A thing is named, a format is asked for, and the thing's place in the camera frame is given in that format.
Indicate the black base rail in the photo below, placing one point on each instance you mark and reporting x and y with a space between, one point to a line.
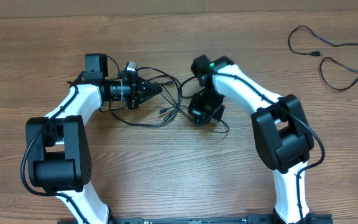
197 221

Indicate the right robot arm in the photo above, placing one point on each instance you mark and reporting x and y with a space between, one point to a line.
282 139

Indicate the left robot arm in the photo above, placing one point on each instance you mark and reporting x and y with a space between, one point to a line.
57 161

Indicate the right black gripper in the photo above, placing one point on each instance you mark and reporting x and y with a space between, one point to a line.
206 112

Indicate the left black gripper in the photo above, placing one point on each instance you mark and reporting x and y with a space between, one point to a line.
139 92

